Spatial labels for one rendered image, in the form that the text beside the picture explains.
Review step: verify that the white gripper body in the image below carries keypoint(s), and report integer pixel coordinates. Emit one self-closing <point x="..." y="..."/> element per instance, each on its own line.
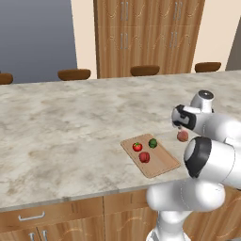
<point x="176" y="117"/>

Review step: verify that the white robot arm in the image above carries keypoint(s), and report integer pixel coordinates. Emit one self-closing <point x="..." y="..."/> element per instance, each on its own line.
<point x="204" y="194"/>

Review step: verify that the reddish brown onion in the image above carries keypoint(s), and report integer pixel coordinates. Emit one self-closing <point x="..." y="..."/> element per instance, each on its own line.
<point x="182" y="136"/>

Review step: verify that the wooden cutting board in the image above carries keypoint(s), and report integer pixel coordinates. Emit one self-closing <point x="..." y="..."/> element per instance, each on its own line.
<point x="160" y="160"/>

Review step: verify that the red tomato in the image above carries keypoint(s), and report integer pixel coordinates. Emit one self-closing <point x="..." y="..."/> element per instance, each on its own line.
<point x="137" y="146"/>

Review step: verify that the red bell pepper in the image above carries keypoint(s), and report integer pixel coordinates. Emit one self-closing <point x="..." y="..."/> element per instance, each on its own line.
<point x="144" y="157"/>

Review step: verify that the brown wooden stool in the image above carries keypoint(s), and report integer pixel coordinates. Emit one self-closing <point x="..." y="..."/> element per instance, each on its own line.
<point x="74" y="74"/>
<point x="5" y="78"/>
<point x="145" y="70"/>
<point x="207" y="67"/>

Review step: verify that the tall wooden cupboard run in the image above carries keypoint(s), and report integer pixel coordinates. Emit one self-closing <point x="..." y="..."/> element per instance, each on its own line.
<point x="147" y="37"/>

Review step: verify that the narrow wooden drawer front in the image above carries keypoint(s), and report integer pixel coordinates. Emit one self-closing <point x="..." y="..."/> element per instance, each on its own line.
<point x="125" y="200"/>

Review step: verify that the wooden cupboard door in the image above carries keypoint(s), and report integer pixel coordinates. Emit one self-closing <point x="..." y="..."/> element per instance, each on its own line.
<point x="15" y="237"/>
<point x="216" y="219"/>
<point x="72" y="230"/>
<point x="128" y="224"/>

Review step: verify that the wide wooden drawer front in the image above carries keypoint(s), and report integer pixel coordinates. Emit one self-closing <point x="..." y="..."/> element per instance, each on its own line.
<point x="62" y="213"/>

